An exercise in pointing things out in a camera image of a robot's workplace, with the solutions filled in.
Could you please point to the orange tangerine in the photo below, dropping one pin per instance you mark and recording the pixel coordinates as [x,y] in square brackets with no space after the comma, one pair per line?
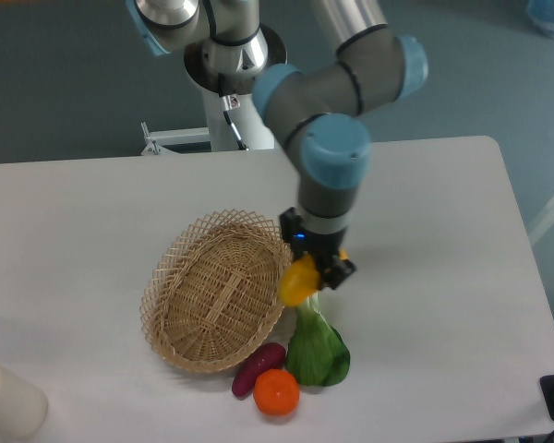
[276,393]

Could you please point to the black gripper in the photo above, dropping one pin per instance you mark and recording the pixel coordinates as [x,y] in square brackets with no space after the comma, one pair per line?
[320,238]

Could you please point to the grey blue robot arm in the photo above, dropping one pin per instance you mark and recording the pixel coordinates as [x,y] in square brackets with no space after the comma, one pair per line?
[254,99]

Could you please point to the cream cylindrical container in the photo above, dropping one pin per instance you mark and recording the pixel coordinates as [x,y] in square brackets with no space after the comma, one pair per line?
[23,406]

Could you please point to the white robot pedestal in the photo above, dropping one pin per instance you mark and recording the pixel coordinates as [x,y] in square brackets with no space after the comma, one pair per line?
[225,76]

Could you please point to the purple sweet potato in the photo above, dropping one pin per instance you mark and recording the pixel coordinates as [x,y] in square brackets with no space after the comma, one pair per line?
[268,356]

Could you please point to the oval wicker basket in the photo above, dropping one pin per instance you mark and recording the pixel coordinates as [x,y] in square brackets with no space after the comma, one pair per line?
[212,300]

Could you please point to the green bok choy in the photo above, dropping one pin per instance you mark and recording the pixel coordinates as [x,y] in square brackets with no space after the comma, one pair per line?
[316,354]

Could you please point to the blue plastic bag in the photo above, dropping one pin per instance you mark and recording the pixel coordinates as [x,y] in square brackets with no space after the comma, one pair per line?
[541,13]

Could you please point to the yellow mango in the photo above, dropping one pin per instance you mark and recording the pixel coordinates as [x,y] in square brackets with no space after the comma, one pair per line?
[300,280]

